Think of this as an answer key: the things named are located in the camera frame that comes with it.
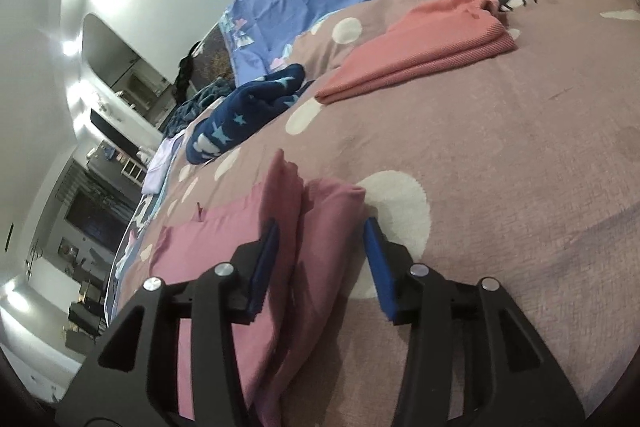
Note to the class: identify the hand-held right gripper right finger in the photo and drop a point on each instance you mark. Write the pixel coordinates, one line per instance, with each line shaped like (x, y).
(380, 267)

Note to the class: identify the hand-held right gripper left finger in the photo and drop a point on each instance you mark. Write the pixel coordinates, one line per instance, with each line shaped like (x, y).
(262, 267)

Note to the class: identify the pink long-sleeve shirt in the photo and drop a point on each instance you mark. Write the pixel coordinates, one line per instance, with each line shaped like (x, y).
(300, 227)

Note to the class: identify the lavender folded cloth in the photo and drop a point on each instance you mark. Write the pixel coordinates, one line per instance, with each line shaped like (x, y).
(160, 164)

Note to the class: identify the navy star-print garment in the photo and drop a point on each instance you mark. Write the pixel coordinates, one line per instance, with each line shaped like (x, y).
(240, 117)

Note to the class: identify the polka dot bed cover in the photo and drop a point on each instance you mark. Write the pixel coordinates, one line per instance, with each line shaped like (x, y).
(500, 157)

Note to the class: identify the dark blue fluffy blanket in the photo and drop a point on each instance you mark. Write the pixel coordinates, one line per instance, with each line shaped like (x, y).
(200, 104)

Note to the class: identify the black garment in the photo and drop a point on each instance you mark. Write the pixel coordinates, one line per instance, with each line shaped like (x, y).
(186, 69)

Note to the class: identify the coral knit garment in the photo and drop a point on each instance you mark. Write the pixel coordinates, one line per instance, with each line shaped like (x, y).
(425, 47)

